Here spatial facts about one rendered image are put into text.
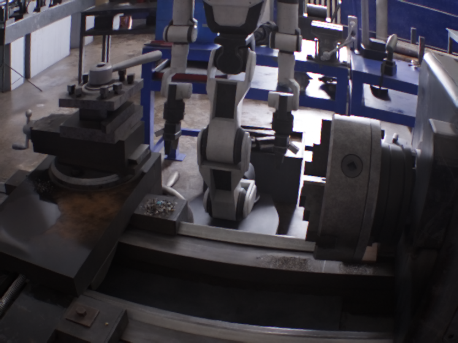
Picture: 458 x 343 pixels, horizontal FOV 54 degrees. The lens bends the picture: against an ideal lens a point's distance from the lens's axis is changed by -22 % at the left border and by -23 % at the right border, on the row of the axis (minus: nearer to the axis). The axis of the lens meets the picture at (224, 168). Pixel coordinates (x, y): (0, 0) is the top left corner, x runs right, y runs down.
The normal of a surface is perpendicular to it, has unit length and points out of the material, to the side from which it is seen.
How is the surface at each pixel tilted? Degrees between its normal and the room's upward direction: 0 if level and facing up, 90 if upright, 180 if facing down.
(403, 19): 90
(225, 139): 66
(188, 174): 0
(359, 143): 28
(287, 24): 90
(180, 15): 90
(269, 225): 0
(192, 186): 0
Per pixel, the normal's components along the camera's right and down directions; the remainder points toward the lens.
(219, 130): -0.18, 0.04
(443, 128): 0.04, -0.90
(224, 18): -0.22, 0.43
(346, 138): -0.07, -0.63
